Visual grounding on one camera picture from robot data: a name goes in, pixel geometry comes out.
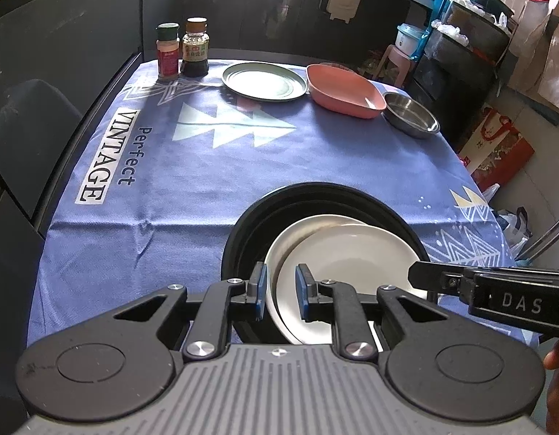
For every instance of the black shelf cabinet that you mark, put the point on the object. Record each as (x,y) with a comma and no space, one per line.
(460,68)

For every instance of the blue white lidded container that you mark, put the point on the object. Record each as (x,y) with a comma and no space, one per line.
(408,40)

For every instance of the white plastic bag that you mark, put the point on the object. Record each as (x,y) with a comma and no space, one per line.
(449,34)
(510,229)
(474,9)

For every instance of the large black bowl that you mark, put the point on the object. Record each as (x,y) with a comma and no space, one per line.
(306,199)

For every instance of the pink square dish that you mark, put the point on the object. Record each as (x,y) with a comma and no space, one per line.
(338,90)

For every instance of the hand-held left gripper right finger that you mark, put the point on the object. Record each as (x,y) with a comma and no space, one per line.
(303,292)

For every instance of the pink plastic stool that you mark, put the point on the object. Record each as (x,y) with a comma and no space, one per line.
(392,59)

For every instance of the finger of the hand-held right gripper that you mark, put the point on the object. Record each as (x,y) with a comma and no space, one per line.
(431,278)

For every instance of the dark soy sauce bottle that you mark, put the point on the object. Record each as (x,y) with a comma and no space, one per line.
(194,52)

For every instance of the green plate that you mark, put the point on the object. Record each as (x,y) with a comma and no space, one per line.
(261,82)

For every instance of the white plate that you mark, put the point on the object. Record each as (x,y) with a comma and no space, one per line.
(284,244)
(361,258)

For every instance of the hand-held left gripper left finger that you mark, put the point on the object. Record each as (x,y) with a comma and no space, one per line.
(261,292)

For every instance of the red spice bottle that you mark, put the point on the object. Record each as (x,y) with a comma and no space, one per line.
(167,56)

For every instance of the blue printed tablecloth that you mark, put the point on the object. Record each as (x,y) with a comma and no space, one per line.
(193,190)

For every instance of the red gift bag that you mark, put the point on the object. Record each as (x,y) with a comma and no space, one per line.
(497,149)

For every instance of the stainless steel bowl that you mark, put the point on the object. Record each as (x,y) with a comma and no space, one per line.
(411,115)

